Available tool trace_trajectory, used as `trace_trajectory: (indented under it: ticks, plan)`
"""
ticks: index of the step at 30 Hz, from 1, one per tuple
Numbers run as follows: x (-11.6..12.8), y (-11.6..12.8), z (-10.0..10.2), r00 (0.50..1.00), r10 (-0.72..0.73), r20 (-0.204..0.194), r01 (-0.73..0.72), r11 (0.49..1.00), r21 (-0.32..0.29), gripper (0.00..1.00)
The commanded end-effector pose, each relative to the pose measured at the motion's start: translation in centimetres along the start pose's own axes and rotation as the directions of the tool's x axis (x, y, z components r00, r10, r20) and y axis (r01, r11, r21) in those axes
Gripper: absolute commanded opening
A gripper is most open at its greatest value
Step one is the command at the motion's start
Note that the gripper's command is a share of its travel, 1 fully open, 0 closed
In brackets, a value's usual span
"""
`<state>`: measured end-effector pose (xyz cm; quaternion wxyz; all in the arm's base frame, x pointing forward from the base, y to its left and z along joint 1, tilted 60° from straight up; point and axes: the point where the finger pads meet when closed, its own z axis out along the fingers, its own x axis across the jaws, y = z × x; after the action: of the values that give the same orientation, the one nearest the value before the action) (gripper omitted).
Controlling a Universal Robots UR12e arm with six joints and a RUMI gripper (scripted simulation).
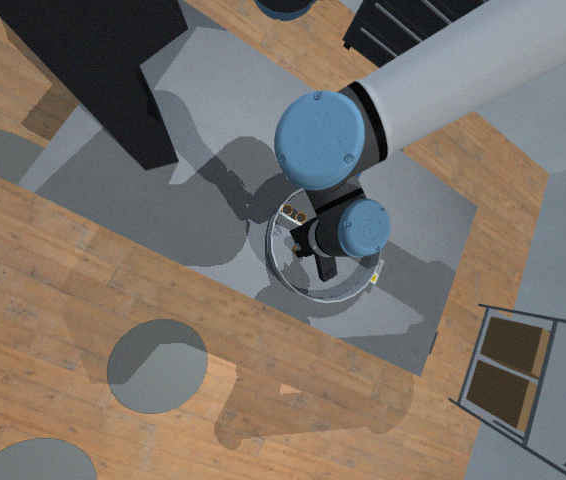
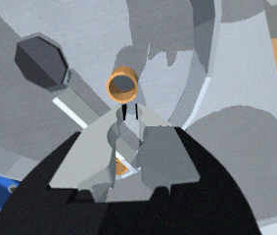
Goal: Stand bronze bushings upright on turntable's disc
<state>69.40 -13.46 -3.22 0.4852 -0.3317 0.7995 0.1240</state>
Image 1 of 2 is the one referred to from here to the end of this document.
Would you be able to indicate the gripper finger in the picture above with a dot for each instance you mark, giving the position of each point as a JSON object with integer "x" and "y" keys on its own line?
{"x": 298, "y": 250}

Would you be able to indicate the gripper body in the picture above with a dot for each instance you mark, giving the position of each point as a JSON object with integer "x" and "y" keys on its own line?
{"x": 300, "y": 235}

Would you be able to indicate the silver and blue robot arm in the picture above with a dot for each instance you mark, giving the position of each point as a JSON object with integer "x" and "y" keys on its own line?
{"x": 489, "y": 52}

